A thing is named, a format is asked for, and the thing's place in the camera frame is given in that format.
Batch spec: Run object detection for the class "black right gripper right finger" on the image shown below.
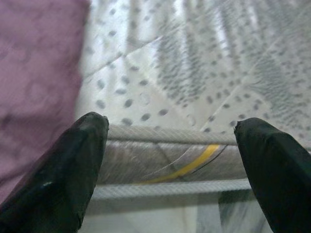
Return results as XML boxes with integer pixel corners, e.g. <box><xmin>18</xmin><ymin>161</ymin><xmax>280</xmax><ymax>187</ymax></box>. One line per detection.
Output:
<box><xmin>233</xmin><ymin>117</ymin><xmax>311</xmax><ymax>233</ymax></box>

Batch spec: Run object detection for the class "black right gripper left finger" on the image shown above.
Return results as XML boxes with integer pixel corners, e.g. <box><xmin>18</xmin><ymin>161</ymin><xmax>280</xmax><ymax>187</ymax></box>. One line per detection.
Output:
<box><xmin>0</xmin><ymin>111</ymin><xmax>109</xmax><ymax>233</ymax></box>

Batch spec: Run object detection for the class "purple printed blanket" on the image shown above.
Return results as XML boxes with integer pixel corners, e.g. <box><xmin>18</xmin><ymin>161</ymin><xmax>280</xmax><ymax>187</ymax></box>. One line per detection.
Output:
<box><xmin>0</xmin><ymin>0</ymin><xmax>92</xmax><ymax>202</ymax></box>

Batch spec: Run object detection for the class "white quilted mattress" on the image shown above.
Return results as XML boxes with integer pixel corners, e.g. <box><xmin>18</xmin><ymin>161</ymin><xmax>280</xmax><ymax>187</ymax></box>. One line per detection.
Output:
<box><xmin>75</xmin><ymin>0</ymin><xmax>311</xmax><ymax>202</ymax></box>

